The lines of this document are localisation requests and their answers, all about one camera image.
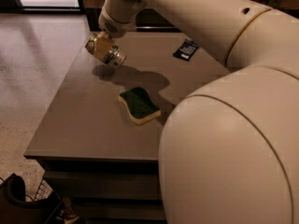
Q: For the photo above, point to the grey drawer cabinet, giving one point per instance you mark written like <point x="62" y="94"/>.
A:
<point x="91" y="151"/>

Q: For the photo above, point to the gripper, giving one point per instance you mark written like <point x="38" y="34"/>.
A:
<point x="116" y="26"/>

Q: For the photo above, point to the right grey metal bracket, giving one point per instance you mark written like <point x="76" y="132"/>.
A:
<point x="275" y="3"/>

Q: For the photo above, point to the dark blue snack packet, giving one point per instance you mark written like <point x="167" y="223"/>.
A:
<point x="186" y="50"/>

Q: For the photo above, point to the dark brown bag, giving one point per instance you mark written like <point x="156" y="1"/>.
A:
<point x="14" y="209"/>

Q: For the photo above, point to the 7up soda can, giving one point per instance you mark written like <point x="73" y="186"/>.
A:
<point x="116" y="56"/>

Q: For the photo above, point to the wire basket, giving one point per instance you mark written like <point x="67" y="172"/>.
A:
<point x="43" y="191"/>

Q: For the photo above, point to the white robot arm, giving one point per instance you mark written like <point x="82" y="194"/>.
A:
<point x="229" y="150"/>

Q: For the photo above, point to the green and yellow sponge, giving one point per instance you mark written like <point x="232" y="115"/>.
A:
<point x="139" y="106"/>

